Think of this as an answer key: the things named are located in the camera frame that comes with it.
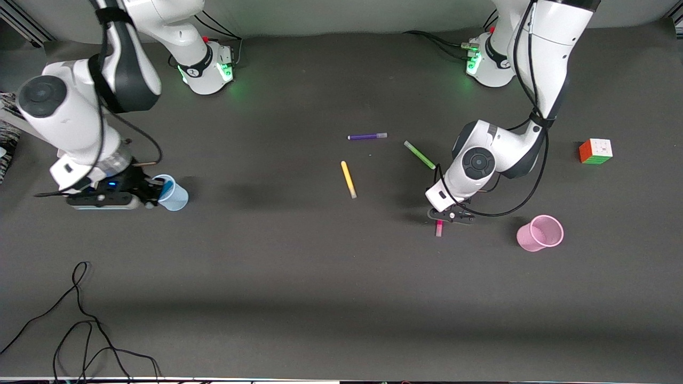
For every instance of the pink marker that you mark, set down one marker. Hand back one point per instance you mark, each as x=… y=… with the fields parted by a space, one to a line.
x=439 y=229

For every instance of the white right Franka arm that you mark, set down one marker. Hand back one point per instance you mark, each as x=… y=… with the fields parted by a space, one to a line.
x=69 y=122

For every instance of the green marker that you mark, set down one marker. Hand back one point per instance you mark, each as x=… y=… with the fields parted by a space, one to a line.
x=419 y=154

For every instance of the blue marker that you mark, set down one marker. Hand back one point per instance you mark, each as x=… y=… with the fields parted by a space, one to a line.
x=167 y=189

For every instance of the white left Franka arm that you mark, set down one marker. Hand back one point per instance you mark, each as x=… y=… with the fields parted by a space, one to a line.
x=555 y=53

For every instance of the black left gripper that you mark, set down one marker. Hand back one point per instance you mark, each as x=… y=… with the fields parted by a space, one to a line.
x=467 y=200

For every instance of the pink plastic cup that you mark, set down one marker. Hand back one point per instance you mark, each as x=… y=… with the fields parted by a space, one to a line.
x=533 y=237

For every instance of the aluminium frame rail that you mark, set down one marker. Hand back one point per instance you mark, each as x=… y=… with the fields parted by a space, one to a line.
x=24 y=24
x=677 y=20

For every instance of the yellow marker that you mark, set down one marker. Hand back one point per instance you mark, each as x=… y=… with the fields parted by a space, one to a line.
x=348 y=179

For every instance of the colourful Rubik's cube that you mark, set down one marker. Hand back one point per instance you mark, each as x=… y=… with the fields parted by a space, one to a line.
x=595 y=151

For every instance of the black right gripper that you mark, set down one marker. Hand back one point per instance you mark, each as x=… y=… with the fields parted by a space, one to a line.
x=132 y=181

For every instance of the patterned fabric item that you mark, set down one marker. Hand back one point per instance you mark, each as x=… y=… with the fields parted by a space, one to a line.
x=8 y=138

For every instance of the purple marker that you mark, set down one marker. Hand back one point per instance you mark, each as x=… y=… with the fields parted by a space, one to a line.
x=365 y=136

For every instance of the light blue plastic cup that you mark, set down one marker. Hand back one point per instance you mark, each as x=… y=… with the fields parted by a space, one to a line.
x=176 y=198

